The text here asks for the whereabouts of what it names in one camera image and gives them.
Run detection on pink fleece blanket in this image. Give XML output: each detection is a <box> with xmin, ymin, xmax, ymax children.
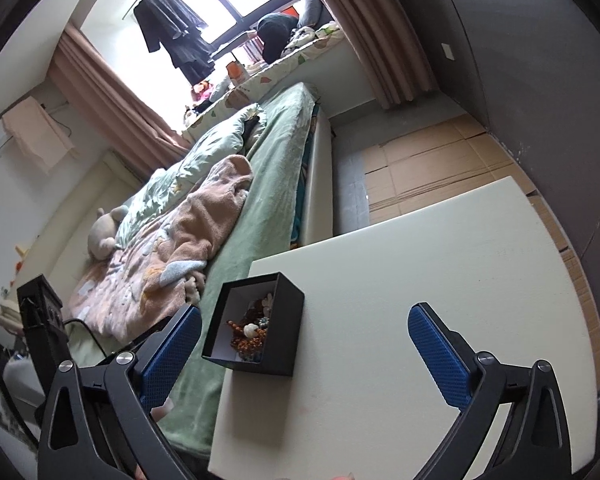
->
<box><xmin>67</xmin><ymin>154</ymin><xmax>255</xmax><ymax>336</ymax></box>

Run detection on pink toy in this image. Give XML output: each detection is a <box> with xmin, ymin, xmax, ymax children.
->
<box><xmin>190</xmin><ymin>80</ymin><xmax>216</xmax><ymax>103</ymax></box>

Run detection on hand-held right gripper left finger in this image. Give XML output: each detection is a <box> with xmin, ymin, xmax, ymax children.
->
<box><xmin>35</xmin><ymin>304</ymin><xmax>203</xmax><ymax>480</ymax></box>

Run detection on black jewelry box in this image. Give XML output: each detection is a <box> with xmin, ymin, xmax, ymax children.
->
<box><xmin>201</xmin><ymin>272</ymin><xmax>306</xmax><ymax>377</ymax></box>

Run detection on grey floor mat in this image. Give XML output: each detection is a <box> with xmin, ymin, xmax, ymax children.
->
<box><xmin>330</xmin><ymin>152</ymin><xmax>371</xmax><ymax>236</ymax></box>

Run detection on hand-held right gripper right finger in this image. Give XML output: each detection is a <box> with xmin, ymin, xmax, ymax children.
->
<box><xmin>407</xmin><ymin>302</ymin><xmax>576</xmax><ymax>480</ymax></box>

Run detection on white bed frame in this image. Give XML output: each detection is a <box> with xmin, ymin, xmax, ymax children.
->
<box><xmin>295</xmin><ymin>105</ymin><xmax>338</xmax><ymax>251</ymax></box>

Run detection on brown seed bead bracelet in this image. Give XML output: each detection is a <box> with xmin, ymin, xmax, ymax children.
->
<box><xmin>225</xmin><ymin>320</ymin><xmax>268</xmax><ymax>361</ymax></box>

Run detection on green bed sheet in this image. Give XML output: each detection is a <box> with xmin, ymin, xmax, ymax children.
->
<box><xmin>67</xmin><ymin>82</ymin><xmax>321</xmax><ymax>456</ymax></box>

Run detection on teal patterned mattress cover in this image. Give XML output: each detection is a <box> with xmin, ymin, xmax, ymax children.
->
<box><xmin>287</xmin><ymin>105</ymin><xmax>318</xmax><ymax>248</ymax></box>

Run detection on hanging dark clothes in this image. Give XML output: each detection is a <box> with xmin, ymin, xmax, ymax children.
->
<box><xmin>132</xmin><ymin>0</ymin><xmax>218</xmax><ymax>83</ymax></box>

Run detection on cardboard floor sheets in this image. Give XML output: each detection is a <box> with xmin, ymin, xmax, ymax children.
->
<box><xmin>362</xmin><ymin>112</ymin><xmax>600</xmax><ymax>396</ymax></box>

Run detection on printed window seat cushion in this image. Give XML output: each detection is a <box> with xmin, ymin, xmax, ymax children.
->
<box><xmin>182</xmin><ymin>20</ymin><xmax>346</xmax><ymax>143</ymax></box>

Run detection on light green floral quilt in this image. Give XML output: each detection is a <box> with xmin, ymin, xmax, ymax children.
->
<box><xmin>115</xmin><ymin>102</ymin><xmax>268</xmax><ymax>251</ymax></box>

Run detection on black cable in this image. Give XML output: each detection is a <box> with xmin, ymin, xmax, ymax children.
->
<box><xmin>62</xmin><ymin>317</ymin><xmax>116</xmax><ymax>358</ymax></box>

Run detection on dark pillow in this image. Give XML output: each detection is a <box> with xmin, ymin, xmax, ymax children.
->
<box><xmin>256</xmin><ymin>12</ymin><xmax>301</xmax><ymax>63</ymax></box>

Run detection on black device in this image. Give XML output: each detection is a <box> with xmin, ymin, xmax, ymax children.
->
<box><xmin>16</xmin><ymin>275</ymin><xmax>73</xmax><ymax>396</ymax></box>

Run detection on pink curtain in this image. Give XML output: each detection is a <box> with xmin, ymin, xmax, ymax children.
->
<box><xmin>292</xmin><ymin>0</ymin><xmax>441</xmax><ymax>108</ymax></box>
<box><xmin>47</xmin><ymin>25</ymin><xmax>193</xmax><ymax>181</ymax></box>

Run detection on beige plush toy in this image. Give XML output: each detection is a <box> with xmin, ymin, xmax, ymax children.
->
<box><xmin>87</xmin><ymin>207</ymin><xmax>128</xmax><ymax>261</ymax></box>

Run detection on orange and white carton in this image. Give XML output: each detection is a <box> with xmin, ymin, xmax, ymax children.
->
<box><xmin>225</xmin><ymin>60</ymin><xmax>251</xmax><ymax>86</ymax></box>

